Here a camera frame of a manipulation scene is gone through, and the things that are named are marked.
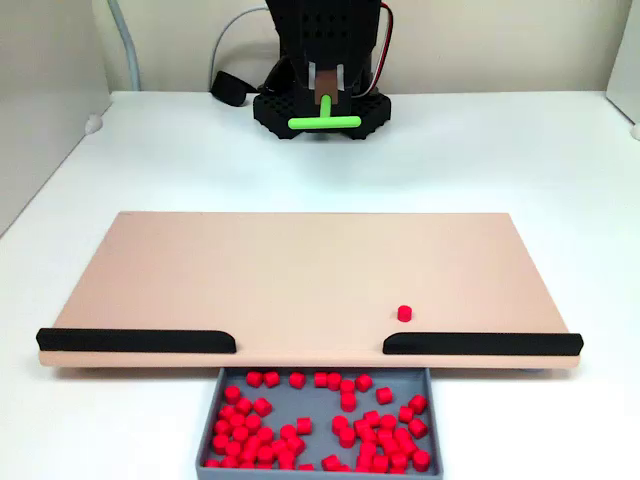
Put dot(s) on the green T pusher brown block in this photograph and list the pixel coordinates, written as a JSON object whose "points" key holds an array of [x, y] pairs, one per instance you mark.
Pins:
{"points": [[325, 122]]}

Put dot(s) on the small white bumper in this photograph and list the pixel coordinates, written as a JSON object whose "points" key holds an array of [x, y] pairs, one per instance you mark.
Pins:
{"points": [[93, 124]]}

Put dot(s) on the black barrier strip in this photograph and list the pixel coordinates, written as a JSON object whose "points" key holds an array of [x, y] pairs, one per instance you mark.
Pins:
{"points": [[130, 341], [480, 344]]}

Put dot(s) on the pink flat board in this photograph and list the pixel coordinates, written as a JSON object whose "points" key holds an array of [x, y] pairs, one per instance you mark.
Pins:
{"points": [[300, 280]]}

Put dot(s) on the pale grey conduit pipe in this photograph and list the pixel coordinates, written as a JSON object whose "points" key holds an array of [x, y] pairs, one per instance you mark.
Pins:
{"points": [[129, 50]]}

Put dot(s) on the grey rectangular container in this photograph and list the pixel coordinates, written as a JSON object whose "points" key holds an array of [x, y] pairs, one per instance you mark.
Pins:
{"points": [[320, 405]]}

